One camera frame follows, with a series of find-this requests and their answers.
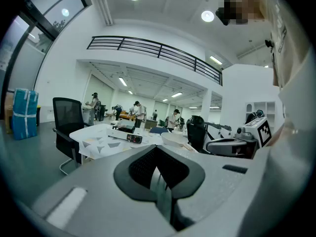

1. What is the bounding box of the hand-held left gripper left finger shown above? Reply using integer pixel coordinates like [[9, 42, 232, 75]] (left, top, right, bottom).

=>
[[32, 144, 173, 232]]

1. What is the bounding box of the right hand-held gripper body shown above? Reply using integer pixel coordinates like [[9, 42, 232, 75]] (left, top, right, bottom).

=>
[[236, 117, 273, 159]]

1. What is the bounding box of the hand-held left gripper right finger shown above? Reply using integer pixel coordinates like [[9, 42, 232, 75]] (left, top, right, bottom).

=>
[[157, 144, 254, 228]]

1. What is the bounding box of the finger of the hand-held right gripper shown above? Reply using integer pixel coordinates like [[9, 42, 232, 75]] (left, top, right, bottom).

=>
[[206, 137, 247, 157]]

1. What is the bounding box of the white portable induction cooktop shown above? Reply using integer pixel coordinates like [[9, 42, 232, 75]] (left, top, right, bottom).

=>
[[106, 128, 144, 145]]

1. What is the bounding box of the rectangular pan with wooden handle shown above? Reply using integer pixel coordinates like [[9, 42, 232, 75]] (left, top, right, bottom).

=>
[[116, 119, 136, 133]]

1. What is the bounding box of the black bag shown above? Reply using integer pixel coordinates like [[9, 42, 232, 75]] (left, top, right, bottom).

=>
[[245, 109, 265, 124]]

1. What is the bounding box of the black headrest office chair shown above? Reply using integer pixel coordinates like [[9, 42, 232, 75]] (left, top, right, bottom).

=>
[[186, 115, 207, 153]]

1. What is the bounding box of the cream round frying pan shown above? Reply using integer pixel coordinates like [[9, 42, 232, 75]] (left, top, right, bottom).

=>
[[160, 132, 197, 153]]

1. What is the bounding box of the white triangle patterned tablecloth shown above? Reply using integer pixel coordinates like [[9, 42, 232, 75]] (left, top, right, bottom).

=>
[[79, 125, 198, 158]]

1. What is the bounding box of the person's beige shirt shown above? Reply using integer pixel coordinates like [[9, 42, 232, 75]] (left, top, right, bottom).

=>
[[237, 0, 316, 237]]

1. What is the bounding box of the blue chair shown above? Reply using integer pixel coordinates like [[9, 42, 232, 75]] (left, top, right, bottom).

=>
[[149, 126, 170, 135]]

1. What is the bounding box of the wooden cabinet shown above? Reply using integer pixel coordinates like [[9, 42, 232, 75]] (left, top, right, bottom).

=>
[[144, 119, 158, 130]]

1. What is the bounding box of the orange cushion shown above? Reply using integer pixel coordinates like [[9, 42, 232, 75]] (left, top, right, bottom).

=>
[[119, 110, 136, 120]]

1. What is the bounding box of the white table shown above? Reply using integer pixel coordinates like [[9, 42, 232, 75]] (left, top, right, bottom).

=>
[[69, 123, 198, 166]]

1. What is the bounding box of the rectangular ceiling light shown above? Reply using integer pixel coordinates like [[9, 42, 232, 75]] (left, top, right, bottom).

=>
[[209, 55, 223, 66]]

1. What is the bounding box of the black armrest office chair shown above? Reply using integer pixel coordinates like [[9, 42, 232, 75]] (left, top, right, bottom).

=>
[[52, 97, 86, 176]]

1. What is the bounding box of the black balcony railing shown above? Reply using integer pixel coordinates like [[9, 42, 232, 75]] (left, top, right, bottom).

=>
[[86, 35, 223, 86]]

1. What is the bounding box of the blue wrapped package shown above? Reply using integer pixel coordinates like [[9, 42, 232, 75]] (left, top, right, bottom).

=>
[[11, 87, 40, 141]]

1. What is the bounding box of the person's head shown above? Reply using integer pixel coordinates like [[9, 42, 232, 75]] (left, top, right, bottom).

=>
[[223, 0, 266, 26]]

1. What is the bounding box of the black framed glass window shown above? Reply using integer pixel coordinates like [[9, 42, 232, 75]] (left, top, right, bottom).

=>
[[0, 0, 90, 122]]

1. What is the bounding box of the white wall shelf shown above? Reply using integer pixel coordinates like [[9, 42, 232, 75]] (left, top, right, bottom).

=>
[[245, 101, 276, 133]]

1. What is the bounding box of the black head-mounted camera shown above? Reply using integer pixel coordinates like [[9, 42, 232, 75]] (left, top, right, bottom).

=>
[[215, 6, 231, 26]]

